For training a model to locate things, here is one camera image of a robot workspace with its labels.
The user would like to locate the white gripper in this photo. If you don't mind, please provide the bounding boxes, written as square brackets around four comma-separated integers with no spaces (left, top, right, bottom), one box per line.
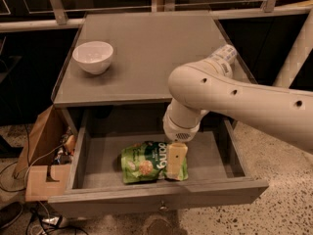
[163,112,200,181]

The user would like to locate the green rice chip bag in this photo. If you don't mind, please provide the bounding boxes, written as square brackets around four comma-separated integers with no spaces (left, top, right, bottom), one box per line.
[120,140,190,185]

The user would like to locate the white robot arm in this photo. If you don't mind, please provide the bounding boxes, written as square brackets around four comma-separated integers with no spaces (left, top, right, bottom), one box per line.
[163,44,313,179]

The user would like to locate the open grey top drawer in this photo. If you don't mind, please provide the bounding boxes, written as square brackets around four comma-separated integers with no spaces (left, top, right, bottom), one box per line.
[49,108,268,218]

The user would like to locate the metal drawer knob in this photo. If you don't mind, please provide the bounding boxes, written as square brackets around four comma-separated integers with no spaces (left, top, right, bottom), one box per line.
[158,203,168,212]

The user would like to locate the grey cabinet with counter top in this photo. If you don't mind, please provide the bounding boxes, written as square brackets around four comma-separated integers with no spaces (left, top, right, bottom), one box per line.
[53,11,231,129]

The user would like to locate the clear plastic water bottle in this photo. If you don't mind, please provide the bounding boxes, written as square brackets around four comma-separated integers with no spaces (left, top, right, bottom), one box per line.
[210,44,237,65]

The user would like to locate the white ceramic bowl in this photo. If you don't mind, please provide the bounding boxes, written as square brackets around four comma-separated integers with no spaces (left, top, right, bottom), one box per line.
[72,41,113,74]

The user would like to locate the wooden side box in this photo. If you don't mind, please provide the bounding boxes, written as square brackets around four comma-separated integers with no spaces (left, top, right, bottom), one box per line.
[13,106,76,202]

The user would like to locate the white cable at box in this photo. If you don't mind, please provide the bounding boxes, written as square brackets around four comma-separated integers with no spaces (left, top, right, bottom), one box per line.
[0,143,65,193]

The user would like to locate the black cables on floor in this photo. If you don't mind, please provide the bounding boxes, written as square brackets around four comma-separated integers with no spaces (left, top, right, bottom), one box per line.
[24,206,89,235]

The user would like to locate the metal railing frame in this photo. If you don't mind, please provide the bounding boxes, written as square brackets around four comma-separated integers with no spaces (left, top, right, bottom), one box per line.
[0,0,312,32]

